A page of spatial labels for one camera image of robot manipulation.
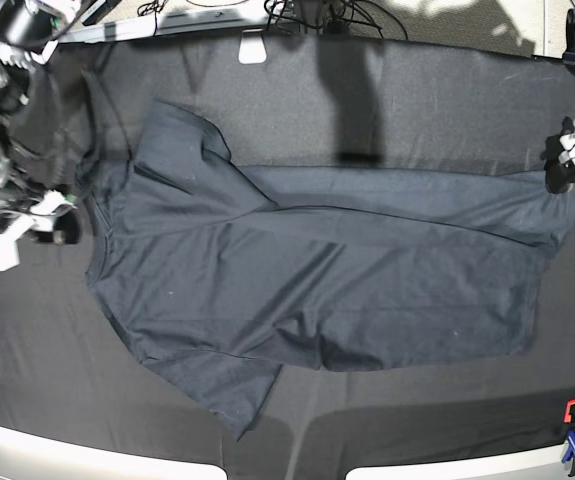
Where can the black table cloth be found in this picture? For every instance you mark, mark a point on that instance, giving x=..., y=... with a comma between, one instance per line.
x=317, y=101

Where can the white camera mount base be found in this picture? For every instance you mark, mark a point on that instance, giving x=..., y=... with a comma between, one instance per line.
x=252, y=50

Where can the dark grey t-shirt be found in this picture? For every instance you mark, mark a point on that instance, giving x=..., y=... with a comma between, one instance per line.
x=215, y=276

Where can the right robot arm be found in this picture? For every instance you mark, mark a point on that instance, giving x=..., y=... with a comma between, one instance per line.
x=29, y=34

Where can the red blue clamp front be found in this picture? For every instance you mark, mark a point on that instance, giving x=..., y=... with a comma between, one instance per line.
x=569, y=421

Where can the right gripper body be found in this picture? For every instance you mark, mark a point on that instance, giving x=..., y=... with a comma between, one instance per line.
x=18, y=191

